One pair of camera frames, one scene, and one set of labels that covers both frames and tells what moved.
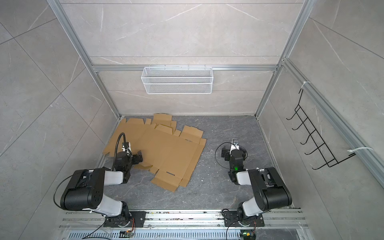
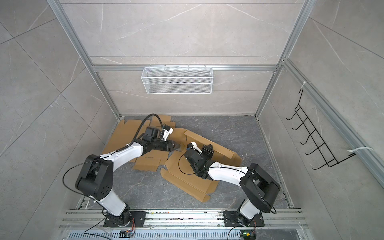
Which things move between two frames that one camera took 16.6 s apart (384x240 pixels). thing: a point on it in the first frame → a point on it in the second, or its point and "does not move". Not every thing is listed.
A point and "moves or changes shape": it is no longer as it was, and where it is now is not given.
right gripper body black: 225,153 → 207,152
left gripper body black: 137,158 → 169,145
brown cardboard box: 172,155 moves or changes shape
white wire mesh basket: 177,80 does not move
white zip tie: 352,150 does not move
